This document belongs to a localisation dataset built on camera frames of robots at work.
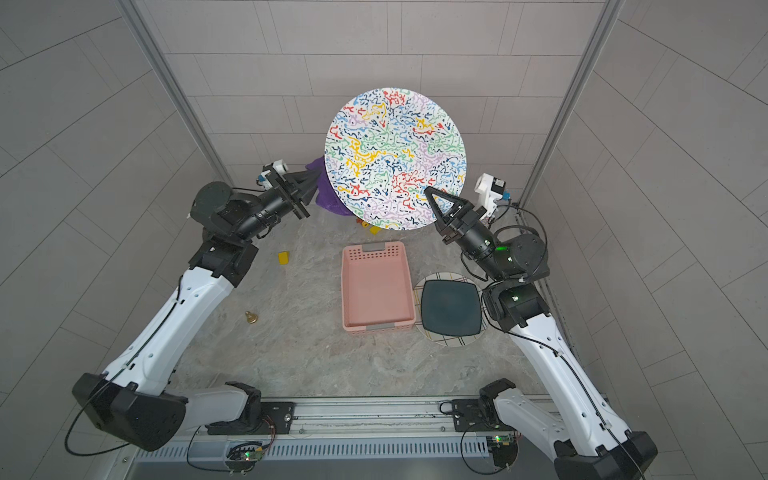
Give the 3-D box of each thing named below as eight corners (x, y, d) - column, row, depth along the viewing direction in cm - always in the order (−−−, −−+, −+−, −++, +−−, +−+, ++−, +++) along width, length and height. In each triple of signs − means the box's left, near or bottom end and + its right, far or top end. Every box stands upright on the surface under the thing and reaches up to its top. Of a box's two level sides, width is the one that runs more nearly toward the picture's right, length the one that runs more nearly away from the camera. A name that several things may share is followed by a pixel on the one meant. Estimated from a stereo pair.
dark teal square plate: (423, 335, 86) (423, 332, 84) (420, 284, 96) (420, 280, 95) (483, 335, 86) (486, 332, 84) (474, 284, 97) (476, 280, 95)
